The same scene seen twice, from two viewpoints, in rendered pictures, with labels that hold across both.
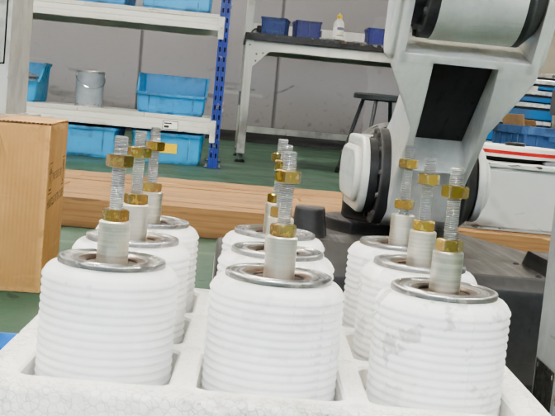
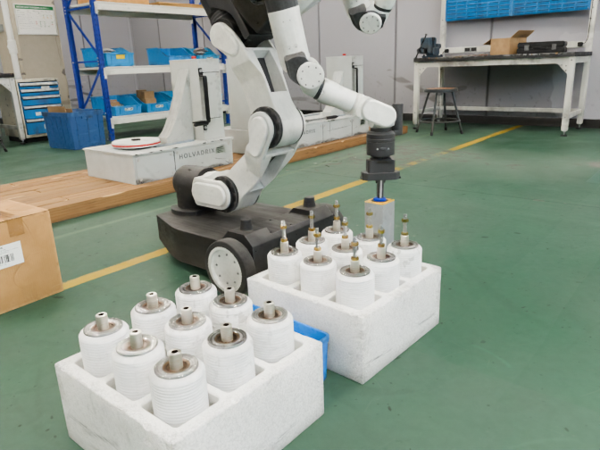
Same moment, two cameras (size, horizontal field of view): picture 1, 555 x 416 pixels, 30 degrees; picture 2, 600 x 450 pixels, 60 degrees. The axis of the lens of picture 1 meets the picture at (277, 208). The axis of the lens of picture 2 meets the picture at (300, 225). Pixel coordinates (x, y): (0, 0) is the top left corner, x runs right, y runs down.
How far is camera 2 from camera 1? 112 cm
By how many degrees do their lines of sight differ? 47
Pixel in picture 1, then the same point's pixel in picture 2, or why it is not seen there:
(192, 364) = not seen: hidden behind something
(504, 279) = (304, 221)
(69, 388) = (377, 307)
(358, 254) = (335, 237)
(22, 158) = (39, 230)
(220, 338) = (382, 279)
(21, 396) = (371, 314)
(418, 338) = (413, 259)
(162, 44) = not seen: outside the picture
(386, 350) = (404, 264)
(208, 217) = not seen: hidden behind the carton
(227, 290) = (384, 266)
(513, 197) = (154, 165)
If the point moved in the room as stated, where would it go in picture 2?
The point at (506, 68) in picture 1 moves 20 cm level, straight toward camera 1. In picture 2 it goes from (288, 152) to (323, 158)
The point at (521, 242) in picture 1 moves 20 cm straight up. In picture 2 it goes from (165, 184) to (162, 152)
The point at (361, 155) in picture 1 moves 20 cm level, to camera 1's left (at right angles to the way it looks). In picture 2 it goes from (222, 189) to (177, 200)
